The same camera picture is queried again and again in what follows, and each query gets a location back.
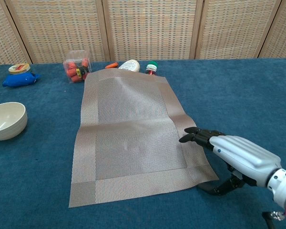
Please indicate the blue carpet table cover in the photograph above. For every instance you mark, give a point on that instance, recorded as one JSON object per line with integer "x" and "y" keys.
{"x": 252, "y": 95}

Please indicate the brown woven placemat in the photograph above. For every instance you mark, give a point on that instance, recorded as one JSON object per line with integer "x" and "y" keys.
{"x": 133, "y": 143}

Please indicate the round tin with red label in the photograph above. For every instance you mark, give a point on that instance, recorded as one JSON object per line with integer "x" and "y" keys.
{"x": 19, "y": 68}

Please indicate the woven bamboo folding screen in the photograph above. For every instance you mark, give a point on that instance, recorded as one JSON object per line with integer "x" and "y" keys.
{"x": 152, "y": 23}

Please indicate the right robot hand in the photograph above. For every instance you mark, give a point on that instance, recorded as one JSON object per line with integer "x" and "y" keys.
{"x": 243, "y": 155}

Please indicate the white squeeze sauce bottle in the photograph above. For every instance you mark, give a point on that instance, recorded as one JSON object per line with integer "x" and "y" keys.
{"x": 131, "y": 65}

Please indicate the clear box with orange items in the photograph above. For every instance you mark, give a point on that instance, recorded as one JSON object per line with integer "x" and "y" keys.
{"x": 77, "y": 69}

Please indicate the white bowl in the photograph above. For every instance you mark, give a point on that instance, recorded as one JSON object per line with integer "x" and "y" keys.
{"x": 4, "y": 124}

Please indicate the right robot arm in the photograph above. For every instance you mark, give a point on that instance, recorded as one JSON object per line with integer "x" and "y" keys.
{"x": 283, "y": 186}

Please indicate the small orange piece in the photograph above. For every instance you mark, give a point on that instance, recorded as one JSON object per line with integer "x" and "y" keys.
{"x": 112, "y": 65}

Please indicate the blue pouch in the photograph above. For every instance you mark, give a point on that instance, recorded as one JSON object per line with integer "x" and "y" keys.
{"x": 19, "y": 80}

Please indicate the colourful feather shuttlecock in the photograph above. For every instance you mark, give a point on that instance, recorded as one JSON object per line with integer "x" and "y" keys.
{"x": 152, "y": 65}

